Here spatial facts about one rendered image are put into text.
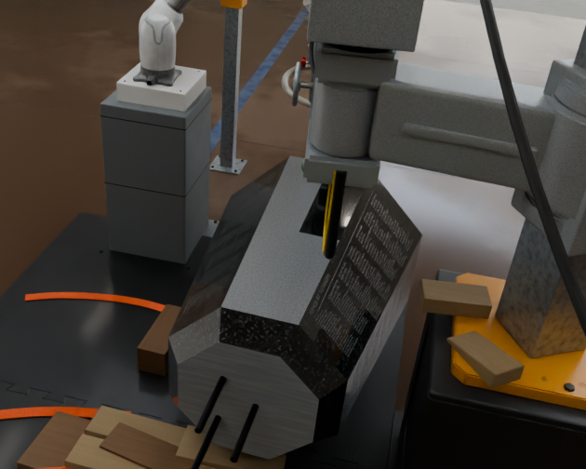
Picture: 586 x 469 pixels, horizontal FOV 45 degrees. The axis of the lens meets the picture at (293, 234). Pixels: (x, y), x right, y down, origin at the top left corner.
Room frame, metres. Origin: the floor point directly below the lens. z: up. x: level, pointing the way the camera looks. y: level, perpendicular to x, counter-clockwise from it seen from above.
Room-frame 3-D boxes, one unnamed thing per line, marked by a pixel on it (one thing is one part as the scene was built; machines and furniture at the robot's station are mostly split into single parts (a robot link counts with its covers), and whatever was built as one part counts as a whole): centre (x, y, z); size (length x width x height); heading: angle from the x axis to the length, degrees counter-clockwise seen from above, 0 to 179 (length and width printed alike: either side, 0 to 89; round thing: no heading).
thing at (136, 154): (3.05, 0.69, 0.40); 0.50 x 0.50 x 0.80; 82
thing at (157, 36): (3.05, 0.69, 1.05); 0.18 x 0.16 x 0.22; 14
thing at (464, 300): (1.70, -0.50, 0.81); 0.20 x 0.10 x 0.05; 89
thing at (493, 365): (1.46, -0.55, 0.80); 0.20 x 0.10 x 0.05; 28
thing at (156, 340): (2.20, 0.48, 0.07); 0.30 x 0.12 x 0.12; 169
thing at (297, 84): (2.30, 0.00, 1.20); 0.15 x 0.10 x 0.15; 0
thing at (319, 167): (2.02, -0.10, 1.30); 0.74 x 0.23 x 0.49; 0
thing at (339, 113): (1.76, -0.11, 1.34); 0.19 x 0.19 x 0.20
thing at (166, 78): (3.03, 0.69, 0.91); 0.22 x 0.18 x 0.06; 175
